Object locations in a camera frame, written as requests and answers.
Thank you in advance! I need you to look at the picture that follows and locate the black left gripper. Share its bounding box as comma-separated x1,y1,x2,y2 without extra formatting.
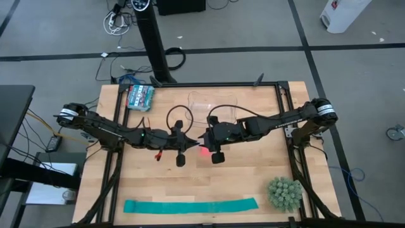
165,129,201,168

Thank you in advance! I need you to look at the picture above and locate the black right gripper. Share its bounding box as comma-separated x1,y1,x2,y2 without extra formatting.
197,127,225,165

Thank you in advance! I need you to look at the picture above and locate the clear plastic tray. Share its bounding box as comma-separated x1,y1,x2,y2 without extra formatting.
187,91,238,124

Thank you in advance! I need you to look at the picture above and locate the green elastic bandage strip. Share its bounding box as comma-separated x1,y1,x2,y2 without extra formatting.
123,197,259,215

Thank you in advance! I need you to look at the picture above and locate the teal first aid pack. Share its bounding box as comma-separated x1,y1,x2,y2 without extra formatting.
125,84,156,112

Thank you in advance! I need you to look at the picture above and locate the artificial green potted plant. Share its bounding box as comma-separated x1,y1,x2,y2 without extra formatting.
266,176,304,213

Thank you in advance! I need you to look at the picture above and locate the black tower fan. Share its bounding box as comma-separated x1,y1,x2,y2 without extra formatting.
131,0,178,85

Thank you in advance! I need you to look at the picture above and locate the black side table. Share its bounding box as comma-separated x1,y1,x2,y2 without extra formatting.
0,151,87,228

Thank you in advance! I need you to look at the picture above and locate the round clear cup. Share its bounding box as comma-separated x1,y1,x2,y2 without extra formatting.
61,189,77,202

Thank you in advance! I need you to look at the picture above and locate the black box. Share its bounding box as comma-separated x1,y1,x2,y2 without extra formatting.
156,0,207,16

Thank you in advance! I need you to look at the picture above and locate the white box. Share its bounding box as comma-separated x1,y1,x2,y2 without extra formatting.
25,161,78,206

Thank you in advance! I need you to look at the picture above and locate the black power adapter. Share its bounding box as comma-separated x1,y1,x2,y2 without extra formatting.
45,134,63,153

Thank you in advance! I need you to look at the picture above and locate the white power strip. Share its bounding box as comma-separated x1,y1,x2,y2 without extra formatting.
103,11,131,36

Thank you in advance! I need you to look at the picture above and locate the black desk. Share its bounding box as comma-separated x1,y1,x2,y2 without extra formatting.
0,84,36,168

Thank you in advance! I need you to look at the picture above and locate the white pedal bin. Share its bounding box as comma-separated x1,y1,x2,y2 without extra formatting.
319,0,374,35

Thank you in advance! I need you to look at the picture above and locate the grey caster wheel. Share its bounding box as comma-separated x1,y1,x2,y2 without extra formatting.
385,123,405,142

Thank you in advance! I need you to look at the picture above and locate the left camera black cable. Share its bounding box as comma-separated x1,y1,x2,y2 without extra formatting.
166,104,194,136

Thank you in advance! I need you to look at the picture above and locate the camera black cable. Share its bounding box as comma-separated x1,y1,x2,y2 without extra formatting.
207,104,273,121
166,104,194,136

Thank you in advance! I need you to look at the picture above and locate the right camera black cable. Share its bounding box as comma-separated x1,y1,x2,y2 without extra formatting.
207,104,273,121

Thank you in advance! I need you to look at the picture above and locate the black aluminium table frame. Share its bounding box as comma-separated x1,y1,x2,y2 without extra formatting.
74,80,344,228

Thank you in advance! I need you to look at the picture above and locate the black clamp handle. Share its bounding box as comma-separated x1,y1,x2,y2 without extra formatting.
252,72,265,87
149,75,164,88

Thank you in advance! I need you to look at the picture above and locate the coiled black cable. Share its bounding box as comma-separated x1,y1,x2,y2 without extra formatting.
164,46,187,71

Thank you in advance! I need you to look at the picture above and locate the blue cable bundle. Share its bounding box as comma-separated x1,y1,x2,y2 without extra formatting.
117,73,147,86

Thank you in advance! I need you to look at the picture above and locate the yellow cable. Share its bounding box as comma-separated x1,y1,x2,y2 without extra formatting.
27,110,85,145

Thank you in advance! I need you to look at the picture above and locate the blue floor cable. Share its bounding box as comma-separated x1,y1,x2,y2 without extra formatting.
328,166,385,222

